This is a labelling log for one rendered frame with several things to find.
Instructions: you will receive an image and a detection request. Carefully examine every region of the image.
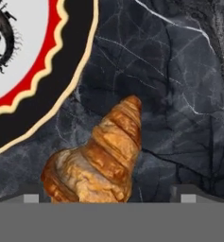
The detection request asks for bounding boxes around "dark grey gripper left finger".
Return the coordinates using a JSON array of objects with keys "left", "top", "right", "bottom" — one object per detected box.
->
[{"left": 0, "top": 183, "right": 45, "bottom": 204}]

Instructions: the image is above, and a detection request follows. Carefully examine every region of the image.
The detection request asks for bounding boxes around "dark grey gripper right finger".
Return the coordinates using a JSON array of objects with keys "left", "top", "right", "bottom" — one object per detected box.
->
[{"left": 169, "top": 183, "right": 224, "bottom": 204}]

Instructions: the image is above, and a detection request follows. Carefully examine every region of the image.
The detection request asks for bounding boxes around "golden brown croissant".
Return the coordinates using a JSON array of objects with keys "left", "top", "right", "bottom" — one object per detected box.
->
[{"left": 41, "top": 94, "right": 143, "bottom": 204}]

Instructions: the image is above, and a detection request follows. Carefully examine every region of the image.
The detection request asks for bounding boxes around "black red white patterned plate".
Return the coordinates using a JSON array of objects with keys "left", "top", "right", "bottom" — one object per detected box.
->
[{"left": 0, "top": 0, "right": 99, "bottom": 157}]

